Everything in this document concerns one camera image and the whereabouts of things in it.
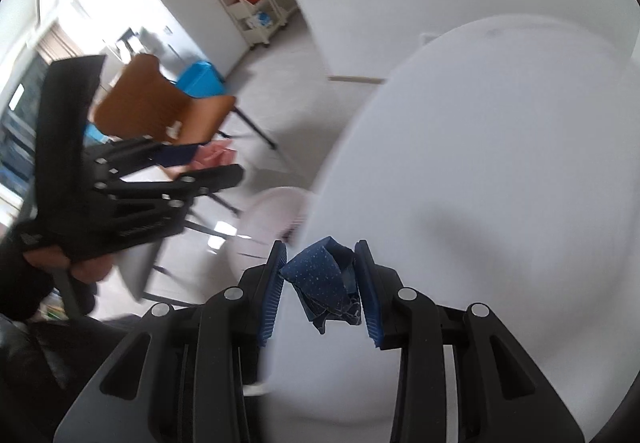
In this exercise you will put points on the dark blue speckled cloth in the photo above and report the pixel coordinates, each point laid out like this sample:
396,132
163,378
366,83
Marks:
320,273

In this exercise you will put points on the person's left forearm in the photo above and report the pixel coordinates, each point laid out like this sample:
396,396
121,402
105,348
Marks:
20,288

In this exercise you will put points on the brown wooden chair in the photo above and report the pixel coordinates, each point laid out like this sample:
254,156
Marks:
150,103

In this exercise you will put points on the blue plastic storage box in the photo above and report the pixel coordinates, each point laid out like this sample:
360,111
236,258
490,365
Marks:
200,79

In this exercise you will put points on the person's left hand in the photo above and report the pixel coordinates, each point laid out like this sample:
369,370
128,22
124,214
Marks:
85,269

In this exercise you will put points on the pink paper scrap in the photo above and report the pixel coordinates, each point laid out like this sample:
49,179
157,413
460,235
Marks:
215,155

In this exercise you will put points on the white slotted waste bin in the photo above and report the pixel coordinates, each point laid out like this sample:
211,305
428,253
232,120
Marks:
265,218

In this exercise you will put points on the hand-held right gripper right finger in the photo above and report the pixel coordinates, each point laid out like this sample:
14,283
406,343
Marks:
370,303

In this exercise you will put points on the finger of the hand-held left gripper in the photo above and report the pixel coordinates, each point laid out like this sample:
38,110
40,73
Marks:
210,179
170,154

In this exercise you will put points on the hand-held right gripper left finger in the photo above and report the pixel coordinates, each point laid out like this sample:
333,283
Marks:
274,293

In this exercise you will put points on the crumpled white tissue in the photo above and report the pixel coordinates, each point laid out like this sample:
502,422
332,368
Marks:
174,128

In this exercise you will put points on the grey chair with black legs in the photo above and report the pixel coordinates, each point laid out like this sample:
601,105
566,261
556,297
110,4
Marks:
135,273

